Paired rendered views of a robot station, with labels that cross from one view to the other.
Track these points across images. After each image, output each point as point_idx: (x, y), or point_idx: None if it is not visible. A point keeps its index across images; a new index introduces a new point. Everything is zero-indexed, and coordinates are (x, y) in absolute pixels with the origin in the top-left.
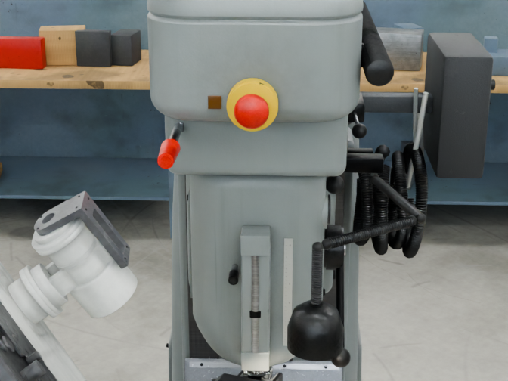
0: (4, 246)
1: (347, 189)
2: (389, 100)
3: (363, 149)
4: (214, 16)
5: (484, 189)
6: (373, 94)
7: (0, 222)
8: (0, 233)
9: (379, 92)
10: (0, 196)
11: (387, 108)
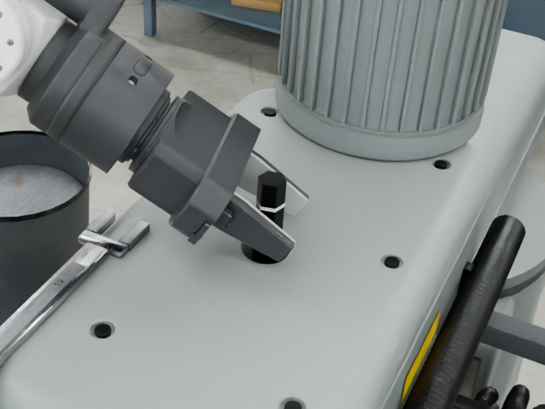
0: (266, 85)
1: (474, 397)
2: (542, 349)
3: (478, 406)
4: None
5: None
6: (521, 329)
7: (273, 53)
8: (268, 67)
9: (534, 326)
10: (275, 31)
11: (535, 358)
